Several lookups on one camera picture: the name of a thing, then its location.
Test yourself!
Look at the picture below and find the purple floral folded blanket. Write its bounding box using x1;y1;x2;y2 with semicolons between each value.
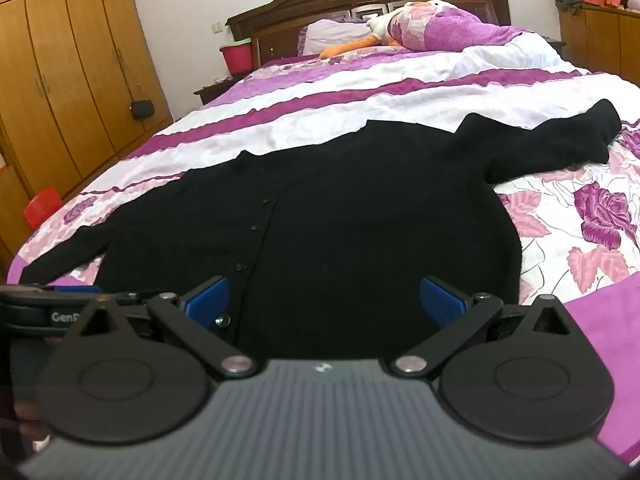
395;2;531;53

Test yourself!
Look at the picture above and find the dark wooden headboard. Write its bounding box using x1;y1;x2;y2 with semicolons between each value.
226;0;512;68

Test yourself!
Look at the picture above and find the brown wooden cabinet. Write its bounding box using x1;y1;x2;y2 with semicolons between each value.
559;2;640;86

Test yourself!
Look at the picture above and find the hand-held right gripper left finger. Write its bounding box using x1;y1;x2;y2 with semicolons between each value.
75;275;258;379

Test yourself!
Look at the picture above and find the white goose plush toy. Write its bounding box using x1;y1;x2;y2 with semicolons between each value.
319;0;461;59

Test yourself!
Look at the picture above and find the bed with floral purple cover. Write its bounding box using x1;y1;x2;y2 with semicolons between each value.
7;40;640;461

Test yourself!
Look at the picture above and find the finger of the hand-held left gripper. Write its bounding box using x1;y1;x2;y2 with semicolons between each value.
49;285;168;307

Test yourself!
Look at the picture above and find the brown wooden wardrobe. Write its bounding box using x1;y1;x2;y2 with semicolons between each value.
0;0;173;271

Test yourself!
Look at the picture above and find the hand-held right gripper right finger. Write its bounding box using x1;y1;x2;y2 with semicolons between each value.
389;275;577;380

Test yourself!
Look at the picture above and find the lilac pillow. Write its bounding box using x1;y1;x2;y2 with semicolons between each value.
298;19;373;57

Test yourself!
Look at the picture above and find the red plastic bucket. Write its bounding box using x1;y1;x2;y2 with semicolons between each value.
219;38;255;75

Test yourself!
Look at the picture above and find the dark wooden nightstand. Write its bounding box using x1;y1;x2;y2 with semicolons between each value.
194;72;251;106

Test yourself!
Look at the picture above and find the red plastic stool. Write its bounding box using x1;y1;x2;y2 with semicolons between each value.
24;187;63;231

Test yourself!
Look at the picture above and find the black button cardigan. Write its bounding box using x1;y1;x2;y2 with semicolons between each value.
20;99;622;361

